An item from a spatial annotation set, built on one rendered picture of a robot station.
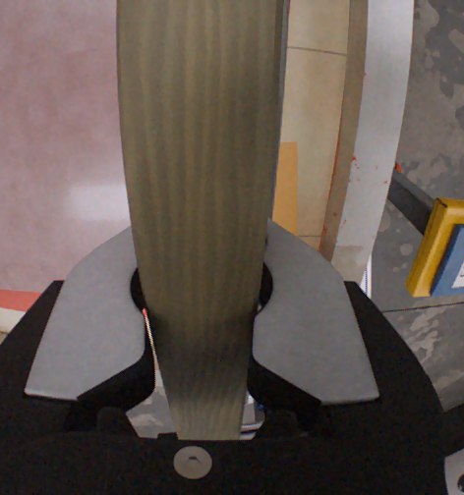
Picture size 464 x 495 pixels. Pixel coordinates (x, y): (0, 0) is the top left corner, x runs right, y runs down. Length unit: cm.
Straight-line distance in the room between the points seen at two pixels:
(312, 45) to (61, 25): 20
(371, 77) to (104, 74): 19
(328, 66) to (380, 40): 5
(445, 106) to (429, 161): 28
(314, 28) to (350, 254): 19
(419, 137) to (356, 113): 127
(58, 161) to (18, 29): 13
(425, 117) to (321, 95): 125
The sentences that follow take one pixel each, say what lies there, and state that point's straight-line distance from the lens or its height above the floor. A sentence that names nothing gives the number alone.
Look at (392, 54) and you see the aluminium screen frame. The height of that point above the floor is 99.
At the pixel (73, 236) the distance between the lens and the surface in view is 32.
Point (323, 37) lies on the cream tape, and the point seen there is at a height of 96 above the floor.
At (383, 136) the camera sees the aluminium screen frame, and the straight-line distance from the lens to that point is 25.
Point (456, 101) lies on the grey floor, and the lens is 160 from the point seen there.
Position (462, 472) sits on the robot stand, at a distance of 57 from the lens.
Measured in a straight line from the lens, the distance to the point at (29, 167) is 31.
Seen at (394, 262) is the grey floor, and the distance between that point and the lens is 177.
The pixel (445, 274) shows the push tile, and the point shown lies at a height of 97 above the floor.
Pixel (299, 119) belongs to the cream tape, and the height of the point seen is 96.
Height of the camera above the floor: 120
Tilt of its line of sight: 57 degrees down
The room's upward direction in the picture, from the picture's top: 176 degrees clockwise
